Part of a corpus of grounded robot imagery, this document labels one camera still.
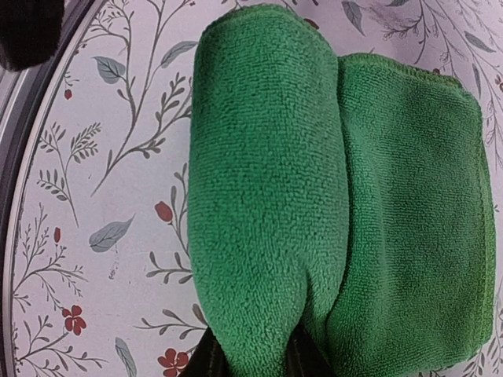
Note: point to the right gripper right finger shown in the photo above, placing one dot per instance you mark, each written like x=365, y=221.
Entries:
x=304, y=359

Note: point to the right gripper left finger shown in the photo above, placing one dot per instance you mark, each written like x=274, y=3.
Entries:
x=208, y=359

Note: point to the green microfiber towel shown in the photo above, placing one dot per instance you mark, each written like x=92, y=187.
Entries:
x=349, y=196

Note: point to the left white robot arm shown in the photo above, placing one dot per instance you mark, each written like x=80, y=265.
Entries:
x=30, y=32

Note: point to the aluminium front rail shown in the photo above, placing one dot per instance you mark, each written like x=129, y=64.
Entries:
x=23, y=127

